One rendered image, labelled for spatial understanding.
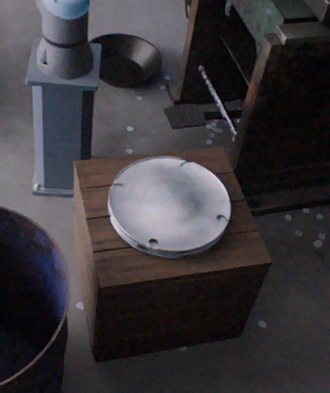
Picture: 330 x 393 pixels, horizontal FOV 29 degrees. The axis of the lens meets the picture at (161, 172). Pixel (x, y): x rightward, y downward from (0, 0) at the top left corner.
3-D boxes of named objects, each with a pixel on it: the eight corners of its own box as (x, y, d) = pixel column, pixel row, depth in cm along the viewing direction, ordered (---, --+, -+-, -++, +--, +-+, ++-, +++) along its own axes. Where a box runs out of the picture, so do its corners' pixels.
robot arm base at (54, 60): (32, 77, 165) (31, 45, 157) (39, 41, 175) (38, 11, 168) (91, 82, 166) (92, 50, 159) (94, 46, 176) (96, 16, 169)
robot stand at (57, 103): (30, 195, 196) (25, 80, 163) (37, 151, 209) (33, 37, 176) (91, 198, 198) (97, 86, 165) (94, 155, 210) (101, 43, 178)
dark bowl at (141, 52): (90, 101, 228) (90, 86, 223) (74, 51, 247) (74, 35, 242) (169, 93, 237) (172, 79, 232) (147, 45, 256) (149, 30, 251)
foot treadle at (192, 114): (170, 139, 204) (172, 127, 200) (161, 118, 210) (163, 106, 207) (331, 119, 220) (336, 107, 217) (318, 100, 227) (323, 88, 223)
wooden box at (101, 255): (93, 364, 161) (100, 288, 136) (71, 243, 185) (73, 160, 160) (241, 337, 171) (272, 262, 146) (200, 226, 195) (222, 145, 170)
